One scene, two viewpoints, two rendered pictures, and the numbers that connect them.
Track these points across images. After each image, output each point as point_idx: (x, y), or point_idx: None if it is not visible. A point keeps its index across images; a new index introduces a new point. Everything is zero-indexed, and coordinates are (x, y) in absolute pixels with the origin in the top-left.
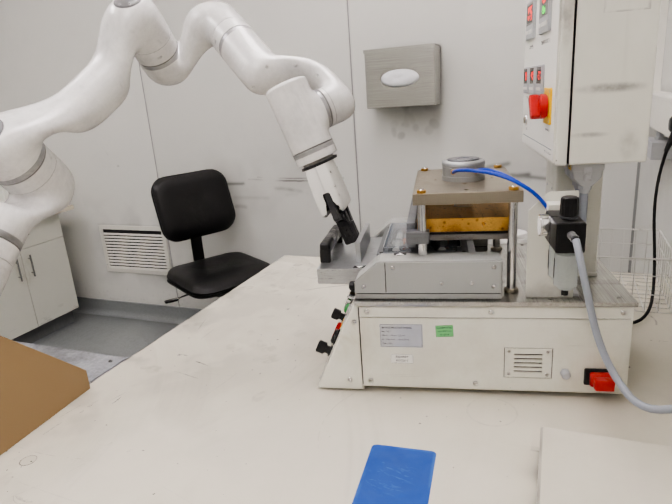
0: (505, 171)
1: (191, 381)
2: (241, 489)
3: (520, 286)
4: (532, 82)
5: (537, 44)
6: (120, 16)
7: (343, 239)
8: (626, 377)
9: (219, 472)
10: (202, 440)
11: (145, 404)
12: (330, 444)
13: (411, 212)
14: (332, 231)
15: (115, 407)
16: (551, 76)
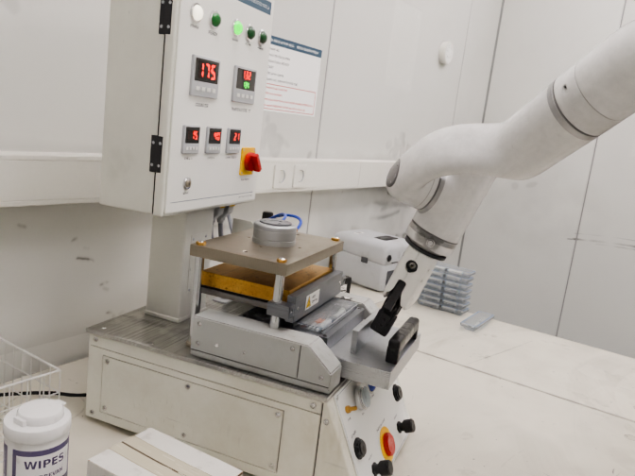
0: (214, 238)
1: (547, 470)
2: (459, 386)
3: (244, 311)
4: (217, 143)
5: (221, 107)
6: None
7: (390, 329)
8: None
9: (476, 397)
10: (500, 416)
11: (576, 458)
12: (404, 391)
13: (325, 279)
14: (403, 329)
15: (606, 463)
16: (252, 139)
